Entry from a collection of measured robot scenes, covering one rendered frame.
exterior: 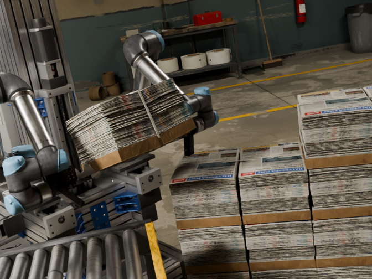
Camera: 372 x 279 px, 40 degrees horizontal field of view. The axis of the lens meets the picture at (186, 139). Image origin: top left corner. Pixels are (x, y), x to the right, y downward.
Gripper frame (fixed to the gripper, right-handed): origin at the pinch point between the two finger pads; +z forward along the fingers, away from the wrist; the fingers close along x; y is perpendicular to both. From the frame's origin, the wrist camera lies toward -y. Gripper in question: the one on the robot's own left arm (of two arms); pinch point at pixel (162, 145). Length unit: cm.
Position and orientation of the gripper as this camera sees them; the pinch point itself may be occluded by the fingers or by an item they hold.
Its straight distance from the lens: 220.4
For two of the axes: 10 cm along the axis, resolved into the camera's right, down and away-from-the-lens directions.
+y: -3.9, -9.2, -0.3
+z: -6.9, 3.2, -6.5
